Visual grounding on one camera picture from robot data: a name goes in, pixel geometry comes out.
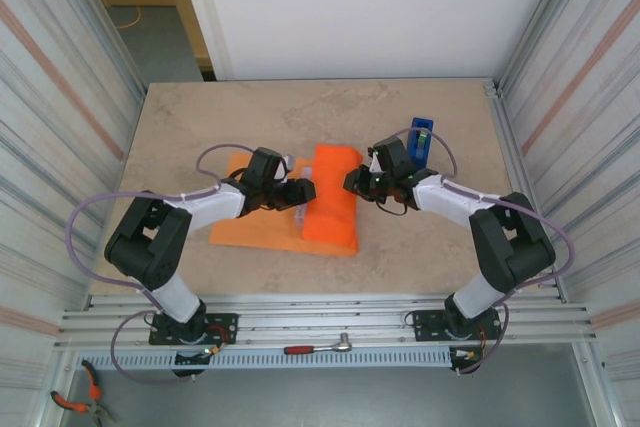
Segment orange cloth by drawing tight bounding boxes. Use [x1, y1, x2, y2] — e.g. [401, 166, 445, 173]
[209, 143, 364, 259]

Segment blue tape dispenser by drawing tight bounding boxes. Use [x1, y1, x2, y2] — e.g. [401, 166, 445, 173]
[405, 117, 435, 171]

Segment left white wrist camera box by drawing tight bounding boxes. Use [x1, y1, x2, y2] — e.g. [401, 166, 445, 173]
[277, 154, 296, 183]

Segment thin black cable loop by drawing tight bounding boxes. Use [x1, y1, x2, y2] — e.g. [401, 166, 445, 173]
[373, 195, 410, 219]

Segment aluminium rail frame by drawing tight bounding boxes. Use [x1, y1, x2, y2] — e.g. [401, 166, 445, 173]
[54, 291, 599, 351]

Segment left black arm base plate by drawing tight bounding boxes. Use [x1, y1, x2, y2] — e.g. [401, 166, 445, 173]
[148, 313, 239, 347]

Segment red-handled ratchet wrench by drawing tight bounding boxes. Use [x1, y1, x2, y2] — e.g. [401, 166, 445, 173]
[283, 332, 355, 356]

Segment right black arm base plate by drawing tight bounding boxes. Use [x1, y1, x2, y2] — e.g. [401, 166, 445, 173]
[412, 307, 504, 343]

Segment white slotted cable duct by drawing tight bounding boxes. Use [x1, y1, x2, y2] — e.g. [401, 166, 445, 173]
[74, 346, 454, 371]

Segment black under-rail bracket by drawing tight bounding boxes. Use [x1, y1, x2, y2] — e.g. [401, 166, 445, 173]
[448, 345, 485, 377]
[172, 345, 221, 379]

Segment orange floor cable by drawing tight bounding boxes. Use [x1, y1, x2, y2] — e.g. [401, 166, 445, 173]
[115, 5, 142, 31]

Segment orange-handled pliers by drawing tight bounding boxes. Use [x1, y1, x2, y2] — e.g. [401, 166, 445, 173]
[51, 359, 119, 424]

